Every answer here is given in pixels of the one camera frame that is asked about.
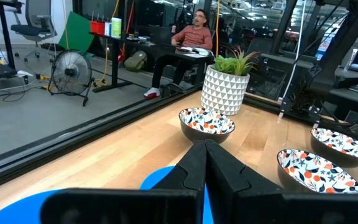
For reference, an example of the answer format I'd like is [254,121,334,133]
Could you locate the black floor fan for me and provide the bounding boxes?
[47,49,94,107]

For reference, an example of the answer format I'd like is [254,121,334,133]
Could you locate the person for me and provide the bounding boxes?
[144,8,214,100]

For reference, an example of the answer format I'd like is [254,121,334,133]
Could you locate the black bowl with floral inside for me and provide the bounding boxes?
[277,148,358,195]
[178,107,236,144]
[310,127,358,169]

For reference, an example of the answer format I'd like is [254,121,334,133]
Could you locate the potted plant white patterned pot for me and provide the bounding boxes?
[200,45,260,116]

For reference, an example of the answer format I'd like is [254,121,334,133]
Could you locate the green board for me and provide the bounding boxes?
[57,11,95,54]

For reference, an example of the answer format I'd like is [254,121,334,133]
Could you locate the olive green backpack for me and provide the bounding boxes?
[123,50,148,72]

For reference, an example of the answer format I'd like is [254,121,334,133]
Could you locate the yellow hanging cable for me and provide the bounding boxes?
[215,0,221,58]
[93,0,121,88]

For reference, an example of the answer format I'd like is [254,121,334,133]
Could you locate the grey office chair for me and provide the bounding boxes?
[10,0,58,63]

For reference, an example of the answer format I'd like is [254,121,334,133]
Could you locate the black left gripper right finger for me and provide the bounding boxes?
[206,139,358,224]

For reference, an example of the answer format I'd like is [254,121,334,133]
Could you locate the green white wipes canister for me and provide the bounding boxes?
[111,17,122,39]

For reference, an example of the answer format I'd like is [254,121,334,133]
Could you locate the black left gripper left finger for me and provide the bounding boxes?
[40,139,207,224]

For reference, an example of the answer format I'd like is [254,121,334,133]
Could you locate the red bin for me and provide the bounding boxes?
[90,20,106,35]

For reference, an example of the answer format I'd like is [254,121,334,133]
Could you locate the open book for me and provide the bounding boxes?
[178,46,213,58]

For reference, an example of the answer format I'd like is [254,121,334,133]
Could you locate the black desk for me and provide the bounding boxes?
[88,30,216,93]

